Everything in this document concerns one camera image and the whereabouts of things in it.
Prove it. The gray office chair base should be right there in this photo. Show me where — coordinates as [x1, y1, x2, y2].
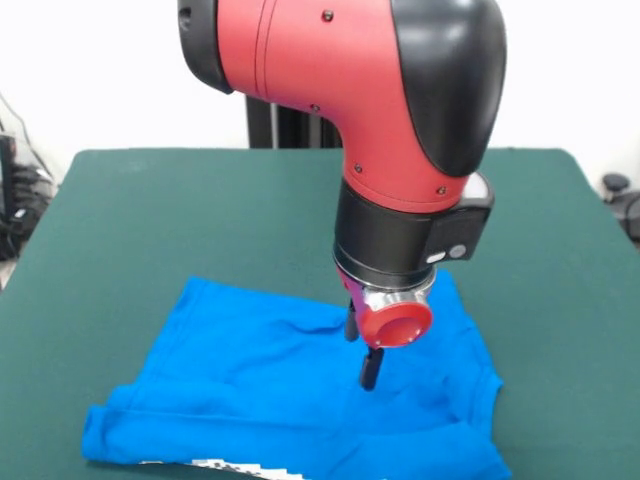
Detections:
[601, 172, 640, 239]

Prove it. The black cable pile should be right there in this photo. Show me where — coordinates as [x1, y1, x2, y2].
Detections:
[0, 162, 56, 262]

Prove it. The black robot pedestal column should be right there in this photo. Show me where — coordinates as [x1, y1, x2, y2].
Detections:
[243, 94, 346, 150]

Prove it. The dark green table cloth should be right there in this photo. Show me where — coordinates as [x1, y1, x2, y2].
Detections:
[0, 146, 640, 480]

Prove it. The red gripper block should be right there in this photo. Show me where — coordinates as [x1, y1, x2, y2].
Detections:
[334, 267, 434, 393]

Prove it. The blue printed t-shirt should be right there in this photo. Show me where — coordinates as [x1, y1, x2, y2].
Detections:
[81, 269, 512, 480]

